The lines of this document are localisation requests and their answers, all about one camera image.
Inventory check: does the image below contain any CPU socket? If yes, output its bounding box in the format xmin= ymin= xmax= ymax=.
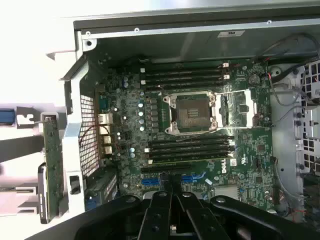
xmin=161 ymin=91 xmax=217 ymax=135

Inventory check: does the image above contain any blue hard disk carrier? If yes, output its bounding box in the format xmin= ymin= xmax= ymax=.
xmin=0 ymin=108 xmax=14 ymax=126

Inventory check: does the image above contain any black looped wire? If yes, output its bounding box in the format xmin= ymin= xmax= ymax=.
xmin=251 ymin=31 xmax=320 ymax=66

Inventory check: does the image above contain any green motherboard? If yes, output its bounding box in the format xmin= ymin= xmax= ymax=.
xmin=96 ymin=57 xmax=277 ymax=218

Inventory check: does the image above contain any silver perforated drive cage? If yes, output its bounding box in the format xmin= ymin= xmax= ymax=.
xmin=296 ymin=59 xmax=320 ymax=181

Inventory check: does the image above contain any silver chipset heat sink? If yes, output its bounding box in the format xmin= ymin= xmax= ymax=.
xmin=213 ymin=185 xmax=240 ymax=201

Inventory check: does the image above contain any metal socket cover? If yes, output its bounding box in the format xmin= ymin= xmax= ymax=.
xmin=214 ymin=89 xmax=259 ymax=129

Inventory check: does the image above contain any blue expansion slot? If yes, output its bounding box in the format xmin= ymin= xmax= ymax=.
xmin=141 ymin=174 xmax=201 ymax=186

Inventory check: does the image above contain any open black PC case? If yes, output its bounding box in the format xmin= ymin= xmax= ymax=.
xmin=44 ymin=6 xmax=320 ymax=240

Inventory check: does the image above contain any black expansion slot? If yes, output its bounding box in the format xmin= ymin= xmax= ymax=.
xmin=140 ymin=162 xmax=193 ymax=174

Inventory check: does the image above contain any red black twisted wire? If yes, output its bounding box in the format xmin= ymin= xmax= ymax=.
xmin=78 ymin=124 xmax=118 ymax=151

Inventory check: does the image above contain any grey parts rack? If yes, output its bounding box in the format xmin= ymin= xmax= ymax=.
xmin=0 ymin=104 xmax=67 ymax=221

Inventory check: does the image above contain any black RAM slot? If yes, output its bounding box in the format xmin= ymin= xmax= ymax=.
xmin=140 ymin=79 xmax=227 ymax=91
xmin=148 ymin=136 xmax=236 ymax=145
xmin=144 ymin=141 xmax=236 ymax=150
xmin=139 ymin=67 xmax=227 ymax=76
xmin=144 ymin=147 xmax=237 ymax=156
xmin=143 ymin=74 xmax=231 ymax=83
xmin=139 ymin=61 xmax=230 ymax=70

